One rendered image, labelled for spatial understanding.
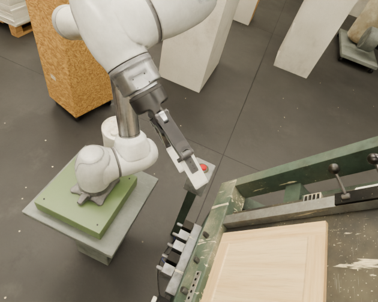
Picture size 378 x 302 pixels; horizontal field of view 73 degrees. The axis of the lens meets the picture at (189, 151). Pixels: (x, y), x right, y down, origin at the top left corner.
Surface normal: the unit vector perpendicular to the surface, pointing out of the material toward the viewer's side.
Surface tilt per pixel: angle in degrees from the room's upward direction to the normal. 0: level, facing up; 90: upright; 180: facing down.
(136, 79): 48
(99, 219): 1
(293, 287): 58
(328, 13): 90
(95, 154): 8
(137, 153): 64
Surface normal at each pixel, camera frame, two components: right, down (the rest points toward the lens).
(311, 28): -0.36, 0.66
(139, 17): 0.47, 0.20
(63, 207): 0.18, -0.62
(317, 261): -0.65, -0.69
